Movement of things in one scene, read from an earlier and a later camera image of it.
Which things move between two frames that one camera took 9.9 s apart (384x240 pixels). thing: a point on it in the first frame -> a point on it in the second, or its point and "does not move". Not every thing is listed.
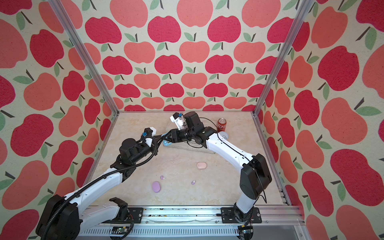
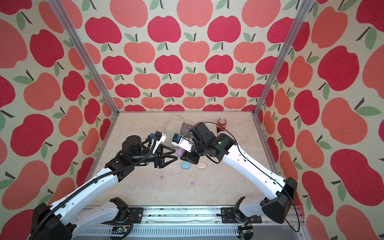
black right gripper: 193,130 -> 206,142
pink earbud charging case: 201,165 does not move
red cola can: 221,125 does not move
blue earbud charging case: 166,143 -> 185,165
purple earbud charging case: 156,186 -> 180,152
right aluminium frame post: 300,15 does not move
